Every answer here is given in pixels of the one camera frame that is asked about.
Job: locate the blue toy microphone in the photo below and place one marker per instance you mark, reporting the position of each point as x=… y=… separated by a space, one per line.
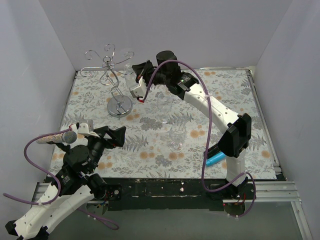
x=215 y=159

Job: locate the glitter microphone on stand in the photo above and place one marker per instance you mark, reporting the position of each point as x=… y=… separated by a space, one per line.
x=67 y=137

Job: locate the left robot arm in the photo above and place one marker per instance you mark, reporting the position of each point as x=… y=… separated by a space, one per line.
x=76 y=182

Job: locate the floral tablecloth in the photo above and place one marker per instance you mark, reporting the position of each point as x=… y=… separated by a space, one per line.
x=146 y=152

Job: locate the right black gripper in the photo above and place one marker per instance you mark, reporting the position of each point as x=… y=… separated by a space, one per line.
x=146 y=70

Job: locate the chrome wine glass rack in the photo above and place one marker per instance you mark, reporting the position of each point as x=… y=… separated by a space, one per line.
x=119 y=104

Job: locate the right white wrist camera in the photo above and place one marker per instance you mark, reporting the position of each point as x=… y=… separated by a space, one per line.
x=138 y=89

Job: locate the black table front rail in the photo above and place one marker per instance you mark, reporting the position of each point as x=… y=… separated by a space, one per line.
x=121 y=194

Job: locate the black microphone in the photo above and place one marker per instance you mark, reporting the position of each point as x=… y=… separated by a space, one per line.
x=213 y=150

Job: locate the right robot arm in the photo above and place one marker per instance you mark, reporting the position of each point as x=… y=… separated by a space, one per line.
x=236 y=128

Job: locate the patterned tumbler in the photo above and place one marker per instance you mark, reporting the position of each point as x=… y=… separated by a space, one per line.
x=129 y=75

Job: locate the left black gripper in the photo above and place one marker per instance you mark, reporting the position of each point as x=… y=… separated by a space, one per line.
x=107 y=139

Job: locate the near wine glass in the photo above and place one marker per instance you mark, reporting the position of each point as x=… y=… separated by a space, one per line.
x=177 y=134

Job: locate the middle wine glass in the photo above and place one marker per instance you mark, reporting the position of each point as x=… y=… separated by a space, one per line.
x=164 y=106

